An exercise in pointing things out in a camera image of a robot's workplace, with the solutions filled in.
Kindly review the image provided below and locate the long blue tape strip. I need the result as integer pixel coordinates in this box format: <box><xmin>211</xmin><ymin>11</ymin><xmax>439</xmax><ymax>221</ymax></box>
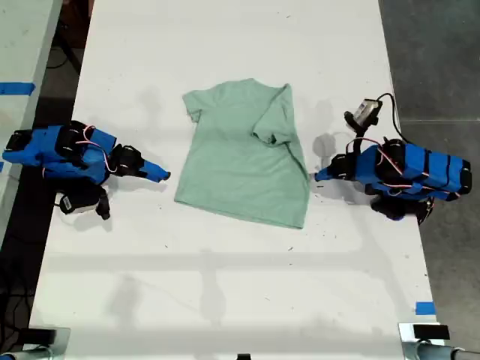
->
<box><xmin>0</xmin><ymin>82</ymin><xmax>37</xmax><ymax>96</ymax></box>

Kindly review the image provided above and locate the white side table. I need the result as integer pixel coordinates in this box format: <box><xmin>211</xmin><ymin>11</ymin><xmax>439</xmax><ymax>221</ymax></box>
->
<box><xmin>0</xmin><ymin>0</ymin><xmax>64</xmax><ymax>241</ymax></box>

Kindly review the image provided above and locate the metal clamp plate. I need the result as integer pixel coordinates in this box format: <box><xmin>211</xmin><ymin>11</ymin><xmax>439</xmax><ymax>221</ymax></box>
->
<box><xmin>17</xmin><ymin>326</ymin><xmax>72</xmax><ymax>353</ymax></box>
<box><xmin>397</xmin><ymin>322</ymin><xmax>452</xmax><ymax>343</ymax></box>

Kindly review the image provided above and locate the black silver camera box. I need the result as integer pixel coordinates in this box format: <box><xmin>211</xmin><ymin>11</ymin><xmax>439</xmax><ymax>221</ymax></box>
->
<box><xmin>354</xmin><ymin>98</ymin><xmax>384</xmax><ymax>124</ymax></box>

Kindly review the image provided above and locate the pale green T-shirt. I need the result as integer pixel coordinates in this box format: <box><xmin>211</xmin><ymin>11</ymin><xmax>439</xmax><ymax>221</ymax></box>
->
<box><xmin>174</xmin><ymin>77</ymin><xmax>311</xmax><ymax>230</ymax></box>

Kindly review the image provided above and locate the black camera box white label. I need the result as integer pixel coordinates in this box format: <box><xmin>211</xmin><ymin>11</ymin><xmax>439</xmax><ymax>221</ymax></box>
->
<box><xmin>58</xmin><ymin>182</ymin><xmax>103</xmax><ymax>216</ymax></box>

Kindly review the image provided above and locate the small black box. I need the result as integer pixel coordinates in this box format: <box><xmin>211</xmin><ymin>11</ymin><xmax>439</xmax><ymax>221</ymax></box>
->
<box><xmin>412</xmin><ymin>324</ymin><xmax>451</xmax><ymax>341</ymax></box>
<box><xmin>27</xmin><ymin>328</ymin><xmax>58</xmax><ymax>344</ymax></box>

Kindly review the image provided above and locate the black floor cable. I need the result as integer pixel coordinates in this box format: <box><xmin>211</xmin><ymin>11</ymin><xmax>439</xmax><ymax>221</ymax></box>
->
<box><xmin>47</xmin><ymin>35</ymin><xmax>83</xmax><ymax>71</ymax></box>

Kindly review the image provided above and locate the short black camera stalk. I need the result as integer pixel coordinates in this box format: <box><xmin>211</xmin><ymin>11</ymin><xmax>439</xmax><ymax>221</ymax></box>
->
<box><xmin>95</xmin><ymin>187</ymin><xmax>112</xmax><ymax>221</ymax></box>

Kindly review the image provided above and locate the black camera cable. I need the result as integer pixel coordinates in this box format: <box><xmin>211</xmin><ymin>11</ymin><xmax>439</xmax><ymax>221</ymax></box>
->
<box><xmin>376</xmin><ymin>92</ymin><xmax>409</xmax><ymax>144</ymax></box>

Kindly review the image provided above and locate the grey metal pipe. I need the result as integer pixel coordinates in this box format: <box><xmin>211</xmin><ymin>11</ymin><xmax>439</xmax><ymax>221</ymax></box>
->
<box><xmin>402</xmin><ymin>340</ymin><xmax>480</xmax><ymax>360</ymax></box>
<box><xmin>0</xmin><ymin>347</ymin><xmax>58</xmax><ymax>360</ymax></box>

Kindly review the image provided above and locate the curved black camera stalk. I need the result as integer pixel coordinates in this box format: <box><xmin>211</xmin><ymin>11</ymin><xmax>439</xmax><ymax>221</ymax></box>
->
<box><xmin>343</xmin><ymin>111</ymin><xmax>378</xmax><ymax>155</ymax></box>

